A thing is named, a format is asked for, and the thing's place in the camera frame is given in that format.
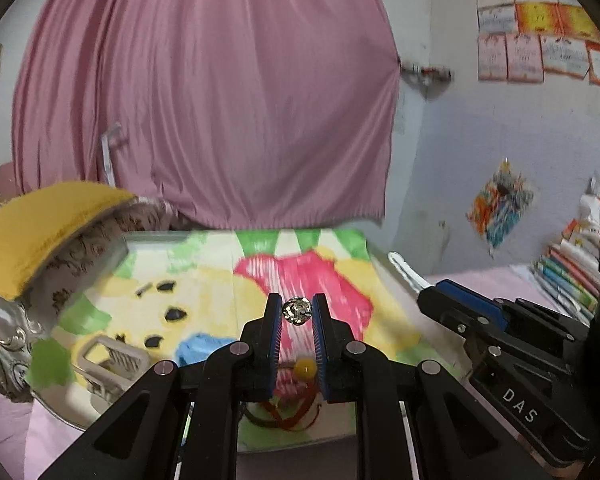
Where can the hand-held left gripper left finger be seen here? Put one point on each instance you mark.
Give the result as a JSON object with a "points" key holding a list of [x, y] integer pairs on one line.
{"points": [[275, 350]]}

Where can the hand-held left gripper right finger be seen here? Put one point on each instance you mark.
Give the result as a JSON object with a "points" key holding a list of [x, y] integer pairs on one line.
{"points": [[320, 345]]}

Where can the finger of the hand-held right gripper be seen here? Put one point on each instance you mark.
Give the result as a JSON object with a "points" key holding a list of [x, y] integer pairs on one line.
{"points": [[467, 296], [445, 310]]}

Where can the grey box with colourful painting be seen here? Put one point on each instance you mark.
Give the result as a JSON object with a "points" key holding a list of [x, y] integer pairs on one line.
{"points": [[205, 285]]}

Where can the beige hair claw clip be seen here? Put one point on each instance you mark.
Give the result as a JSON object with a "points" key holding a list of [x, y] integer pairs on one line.
{"points": [[115, 360]]}

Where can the stack of books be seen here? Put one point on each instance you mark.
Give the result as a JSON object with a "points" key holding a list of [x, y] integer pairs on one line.
{"points": [[570, 270]]}

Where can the floral pillow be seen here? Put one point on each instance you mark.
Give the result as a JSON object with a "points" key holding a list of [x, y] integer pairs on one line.
{"points": [[80, 265]]}

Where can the white folding lamp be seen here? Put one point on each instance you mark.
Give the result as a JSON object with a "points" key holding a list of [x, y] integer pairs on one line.
{"points": [[111, 155]]}

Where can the yellow pillow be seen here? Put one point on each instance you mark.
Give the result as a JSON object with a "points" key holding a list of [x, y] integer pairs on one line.
{"points": [[40, 230]]}

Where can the pink curtain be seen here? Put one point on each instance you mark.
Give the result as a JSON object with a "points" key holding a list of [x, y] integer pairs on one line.
{"points": [[205, 85]]}

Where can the colourful wall sticker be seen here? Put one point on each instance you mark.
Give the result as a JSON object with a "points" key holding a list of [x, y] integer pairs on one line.
{"points": [[502, 205]]}

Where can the group of wall certificates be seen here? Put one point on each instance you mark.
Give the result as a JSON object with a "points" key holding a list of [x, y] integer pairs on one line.
{"points": [[535, 35]]}

